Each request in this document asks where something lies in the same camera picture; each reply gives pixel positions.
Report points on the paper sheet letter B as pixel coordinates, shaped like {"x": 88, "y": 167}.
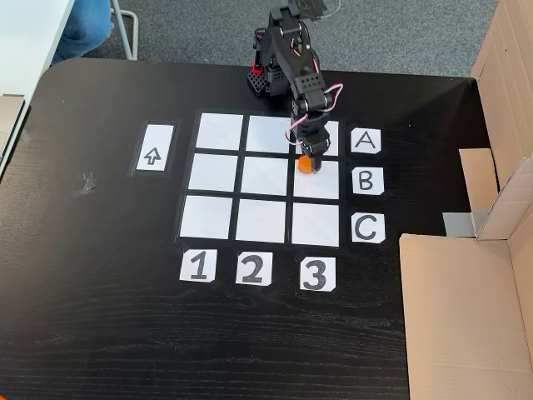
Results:
{"x": 367, "y": 181}

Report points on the paper sheet number 3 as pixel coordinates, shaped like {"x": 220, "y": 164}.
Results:
{"x": 317, "y": 273}

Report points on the round orange token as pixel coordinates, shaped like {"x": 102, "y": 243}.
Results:
{"x": 304, "y": 165}

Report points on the person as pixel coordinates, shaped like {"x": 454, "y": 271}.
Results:
{"x": 83, "y": 29}

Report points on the paper sheet letter C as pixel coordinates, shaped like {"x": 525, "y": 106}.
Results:
{"x": 367, "y": 228}

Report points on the black tape patch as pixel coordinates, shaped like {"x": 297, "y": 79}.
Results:
{"x": 316, "y": 6}

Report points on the paper sheet letter A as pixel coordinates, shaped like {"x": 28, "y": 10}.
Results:
{"x": 366, "y": 141}

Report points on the white desk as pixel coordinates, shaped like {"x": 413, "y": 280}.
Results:
{"x": 25, "y": 33}

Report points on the red black table clamp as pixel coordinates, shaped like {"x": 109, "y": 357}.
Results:
{"x": 257, "y": 66}

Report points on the grey metal frame leg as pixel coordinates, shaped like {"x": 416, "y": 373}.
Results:
{"x": 129, "y": 29}

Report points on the crumpled clear tape piece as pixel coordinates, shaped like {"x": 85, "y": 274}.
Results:
{"x": 86, "y": 184}

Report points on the brown cardboard box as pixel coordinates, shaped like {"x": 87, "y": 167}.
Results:
{"x": 458, "y": 312}

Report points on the flat clear tape piece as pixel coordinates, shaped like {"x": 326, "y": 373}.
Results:
{"x": 30, "y": 134}

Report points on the white nine-square grid sheet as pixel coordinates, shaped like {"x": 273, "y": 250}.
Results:
{"x": 216, "y": 175}

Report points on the paper sheet number 1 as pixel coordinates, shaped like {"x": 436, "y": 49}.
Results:
{"x": 198, "y": 266}

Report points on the paper sheet with arrow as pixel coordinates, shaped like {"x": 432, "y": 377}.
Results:
{"x": 153, "y": 157}

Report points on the paper sheet number 2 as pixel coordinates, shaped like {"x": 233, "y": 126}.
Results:
{"x": 254, "y": 268}

